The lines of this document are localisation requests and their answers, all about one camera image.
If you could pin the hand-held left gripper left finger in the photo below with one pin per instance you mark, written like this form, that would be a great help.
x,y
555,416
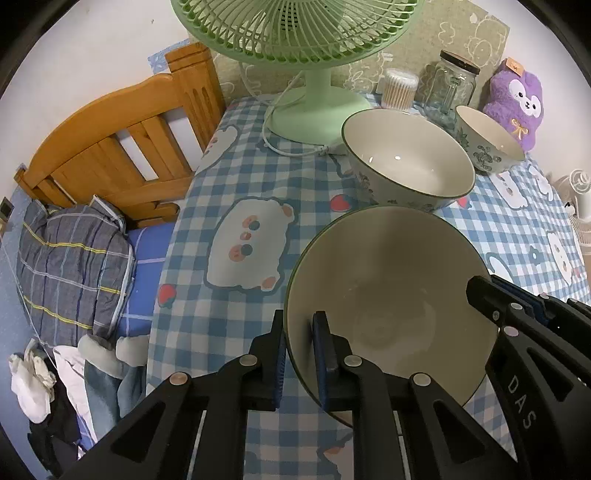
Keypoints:
x,y
277,369

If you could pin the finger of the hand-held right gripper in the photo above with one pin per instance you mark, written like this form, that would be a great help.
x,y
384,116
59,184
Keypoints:
x,y
531,369
531,302

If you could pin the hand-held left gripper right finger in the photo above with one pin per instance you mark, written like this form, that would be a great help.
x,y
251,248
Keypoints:
x,y
321,364

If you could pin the floral ceramic bowl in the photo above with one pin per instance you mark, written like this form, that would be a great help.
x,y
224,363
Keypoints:
x,y
392,286
489,134
406,152

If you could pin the white standing fan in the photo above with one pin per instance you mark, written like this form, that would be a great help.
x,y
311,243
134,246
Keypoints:
x,y
579,184

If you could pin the blue checked bed sheet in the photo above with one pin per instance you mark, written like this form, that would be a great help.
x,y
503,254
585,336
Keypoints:
x,y
143,249

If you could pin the blue checked printed tablecloth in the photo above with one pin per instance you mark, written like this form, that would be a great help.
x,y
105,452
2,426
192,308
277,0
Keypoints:
x,y
240,184

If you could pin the purple plush toy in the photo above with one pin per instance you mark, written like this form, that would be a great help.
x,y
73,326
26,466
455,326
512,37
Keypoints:
x,y
517,97

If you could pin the glass jar with dark lid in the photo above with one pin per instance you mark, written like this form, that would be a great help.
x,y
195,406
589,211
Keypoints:
x,y
445,92

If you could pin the grey plaid pillow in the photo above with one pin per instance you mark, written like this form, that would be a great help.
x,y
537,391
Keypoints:
x,y
69,258

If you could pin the white crumpled cloth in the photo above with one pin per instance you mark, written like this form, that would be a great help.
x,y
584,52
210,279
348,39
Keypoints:
x,y
30,387

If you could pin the green desk fan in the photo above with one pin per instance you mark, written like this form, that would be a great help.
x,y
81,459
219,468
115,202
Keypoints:
x,y
314,115

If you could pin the cotton swab container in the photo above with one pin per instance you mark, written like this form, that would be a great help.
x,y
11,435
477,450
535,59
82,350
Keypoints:
x,y
397,90

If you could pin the wooden bed headboard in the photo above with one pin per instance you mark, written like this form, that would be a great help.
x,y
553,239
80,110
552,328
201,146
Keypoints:
x,y
92,152

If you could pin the blue wall paper patch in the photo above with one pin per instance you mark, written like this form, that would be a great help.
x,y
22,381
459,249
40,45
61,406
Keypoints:
x,y
161,57

